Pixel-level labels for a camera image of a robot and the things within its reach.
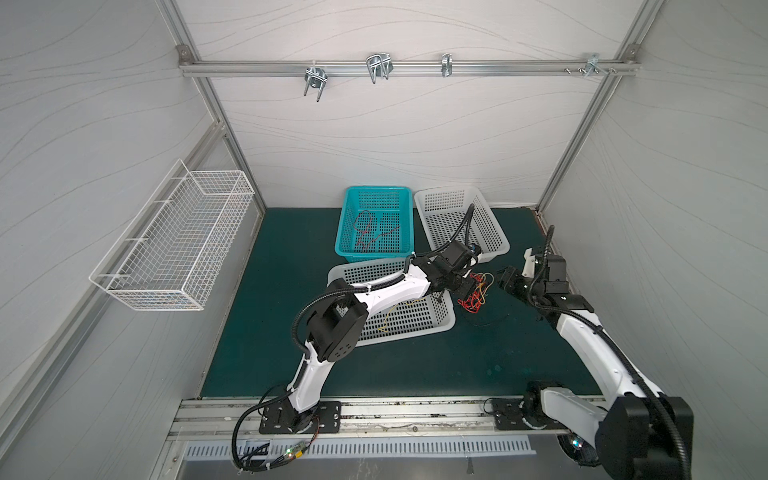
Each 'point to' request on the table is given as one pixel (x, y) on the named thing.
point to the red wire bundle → (477, 298)
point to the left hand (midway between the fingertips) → (474, 281)
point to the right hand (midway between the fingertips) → (508, 269)
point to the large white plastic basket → (401, 317)
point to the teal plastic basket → (376, 222)
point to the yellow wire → (382, 328)
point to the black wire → (487, 324)
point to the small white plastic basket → (442, 213)
